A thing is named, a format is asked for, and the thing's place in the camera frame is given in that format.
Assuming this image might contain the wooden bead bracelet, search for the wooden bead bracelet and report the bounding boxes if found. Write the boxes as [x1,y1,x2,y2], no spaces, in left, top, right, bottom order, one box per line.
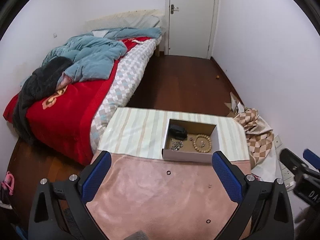
[192,134,213,153]

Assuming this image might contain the thick silver chain bracelet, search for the thick silver chain bracelet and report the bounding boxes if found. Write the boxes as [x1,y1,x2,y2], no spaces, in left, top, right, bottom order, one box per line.
[170,140,184,151]

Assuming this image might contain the black smart band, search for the black smart band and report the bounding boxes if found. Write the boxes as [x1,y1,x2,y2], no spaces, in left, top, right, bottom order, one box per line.
[169,124,188,140]

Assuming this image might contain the white power strip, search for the white power strip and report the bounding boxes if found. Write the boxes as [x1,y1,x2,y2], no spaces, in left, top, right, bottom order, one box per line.
[274,135,295,191]

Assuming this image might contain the brown checkered cloth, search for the brown checkered cloth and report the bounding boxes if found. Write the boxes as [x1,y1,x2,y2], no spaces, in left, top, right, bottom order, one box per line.
[234,108,274,168]

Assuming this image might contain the pink slipper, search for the pink slipper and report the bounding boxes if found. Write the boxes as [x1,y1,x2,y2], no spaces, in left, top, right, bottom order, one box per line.
[1,171,15,196]

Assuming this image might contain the torn cardboard pieces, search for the torn cardboard pieces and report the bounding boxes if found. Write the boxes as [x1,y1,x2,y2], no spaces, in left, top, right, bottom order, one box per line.
[224,92,245,118]

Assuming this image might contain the red blanket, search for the red blanket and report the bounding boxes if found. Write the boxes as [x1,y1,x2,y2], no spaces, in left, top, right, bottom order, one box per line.
[2,36,153,167]

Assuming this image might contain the white cardboard box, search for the white cardboard box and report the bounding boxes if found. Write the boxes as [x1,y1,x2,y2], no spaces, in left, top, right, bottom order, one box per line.
[162,119,220,164]

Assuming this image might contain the checkered bed sheet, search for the checkered bed sheet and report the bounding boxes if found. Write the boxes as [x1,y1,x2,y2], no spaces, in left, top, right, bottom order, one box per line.
[90,37,162,153]

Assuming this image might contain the black fuzzy blanket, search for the black fuzzy blanket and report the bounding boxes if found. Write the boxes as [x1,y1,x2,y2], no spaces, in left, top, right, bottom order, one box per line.
[12,56,72,144]

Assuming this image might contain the blue quilted comforter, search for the blue quilted comforter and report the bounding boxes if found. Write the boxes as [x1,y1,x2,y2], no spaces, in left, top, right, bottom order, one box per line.
[42,27,162,83]

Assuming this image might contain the white door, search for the white door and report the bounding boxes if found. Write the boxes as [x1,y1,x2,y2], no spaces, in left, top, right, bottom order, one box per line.
[164,0,219,59]

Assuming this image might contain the striped pillow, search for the striped pillow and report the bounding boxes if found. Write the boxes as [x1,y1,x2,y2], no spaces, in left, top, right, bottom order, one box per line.
[84,9,165,31]

